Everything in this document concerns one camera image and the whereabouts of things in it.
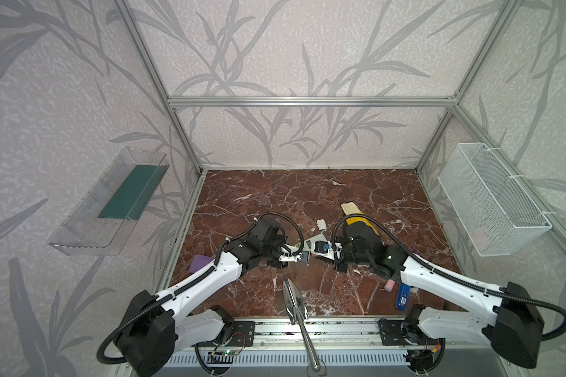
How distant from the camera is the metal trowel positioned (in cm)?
69

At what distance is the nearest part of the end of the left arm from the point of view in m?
0.58

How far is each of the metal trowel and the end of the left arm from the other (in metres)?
0.22
